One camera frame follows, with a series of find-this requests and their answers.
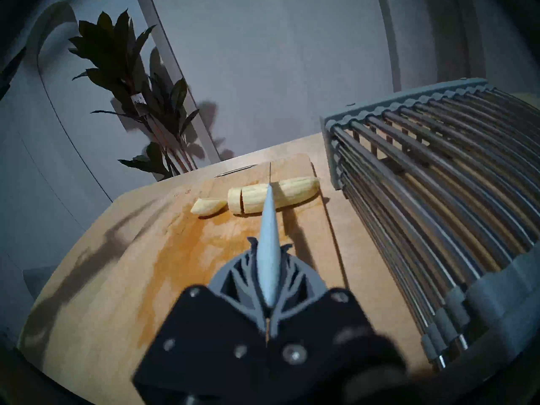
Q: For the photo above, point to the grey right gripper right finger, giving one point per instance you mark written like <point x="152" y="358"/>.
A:
<point x="329" y="336"/>

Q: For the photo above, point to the wooden cutting board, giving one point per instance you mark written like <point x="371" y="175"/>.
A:
<point x="190" y="260"/>

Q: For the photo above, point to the grey metal dish rack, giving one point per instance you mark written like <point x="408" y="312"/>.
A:
<point x="443" y="176"/>

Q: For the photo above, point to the tall potted green plant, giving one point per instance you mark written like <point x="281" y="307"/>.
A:
<point x="118" y="71"/>

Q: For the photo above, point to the peeled banana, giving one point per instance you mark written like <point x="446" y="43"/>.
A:
<point x="295" y="191"/>

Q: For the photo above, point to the short banana slice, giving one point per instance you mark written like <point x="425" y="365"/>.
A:
<point x="235" y="201"/>

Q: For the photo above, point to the small banana tip piece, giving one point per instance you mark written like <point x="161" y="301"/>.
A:
<point x="206" y="206"/>

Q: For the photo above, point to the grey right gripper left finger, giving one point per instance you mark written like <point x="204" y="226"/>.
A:
<point x="202" y="341"/>

